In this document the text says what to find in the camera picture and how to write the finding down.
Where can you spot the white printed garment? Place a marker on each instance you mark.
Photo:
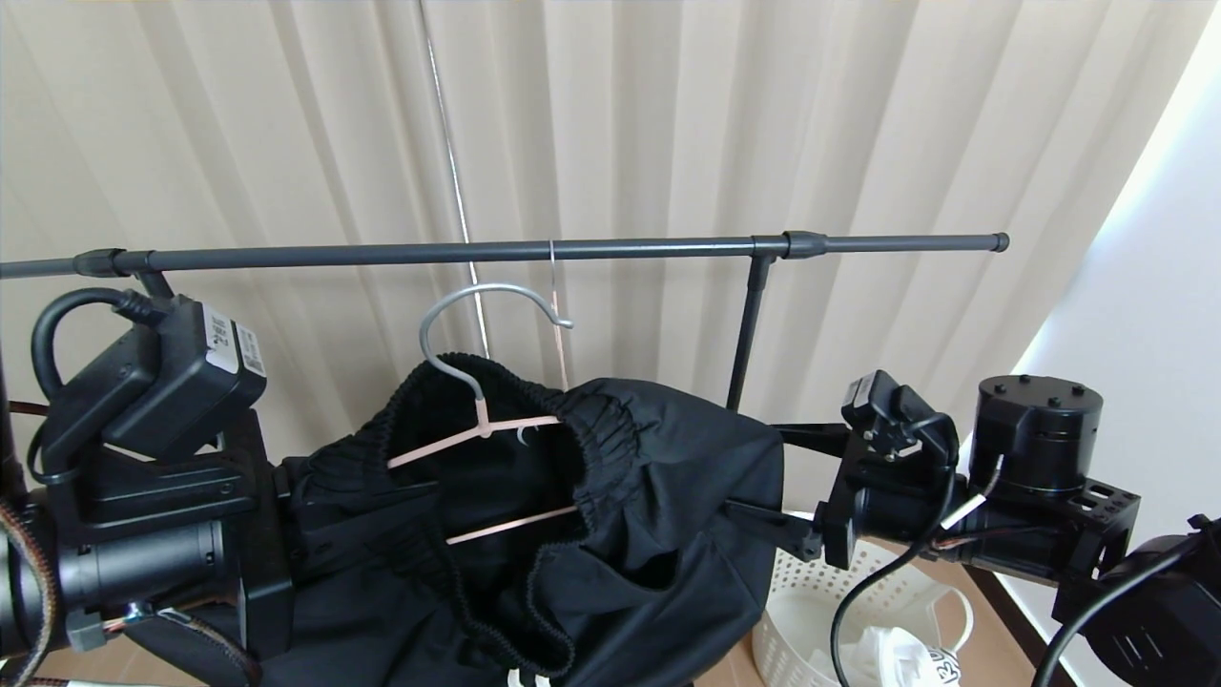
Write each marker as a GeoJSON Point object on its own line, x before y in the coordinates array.
{"type": "Point", "coordinates": [897, 658]}

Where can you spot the pink clothes hanger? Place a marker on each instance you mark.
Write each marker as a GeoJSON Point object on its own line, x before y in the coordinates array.
{"type": "Point", "coordinates": [553, 286]}
{"type": "Point", "coordinates": [484, 420]}

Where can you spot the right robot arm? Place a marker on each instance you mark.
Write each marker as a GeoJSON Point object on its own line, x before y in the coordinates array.
{"type": "Point", "coordinates": [1040, 448]}

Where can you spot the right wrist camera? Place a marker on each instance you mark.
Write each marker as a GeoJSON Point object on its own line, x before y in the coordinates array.
{"type": "Point", "coordinates": [897, 410]}

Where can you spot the black clothes rack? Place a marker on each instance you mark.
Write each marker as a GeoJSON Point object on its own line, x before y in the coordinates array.
{"type": "Point", "coordinates": [286, 256]}

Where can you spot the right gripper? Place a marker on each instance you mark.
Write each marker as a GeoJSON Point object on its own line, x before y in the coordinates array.
{"type": "Point", "coordinates": [887, 515]}

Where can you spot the black shorts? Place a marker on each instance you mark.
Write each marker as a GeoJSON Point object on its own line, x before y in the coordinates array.
{"type": "Point", "coordinates": [649, 496]}

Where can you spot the white laundry basket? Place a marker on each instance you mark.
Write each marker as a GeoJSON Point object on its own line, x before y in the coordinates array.
{"type": "Point", "coordinates": [792, 611]}

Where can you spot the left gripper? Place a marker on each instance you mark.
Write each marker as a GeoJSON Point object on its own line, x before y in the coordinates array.
{"type": "Point", "coordinates": [153, 568]}

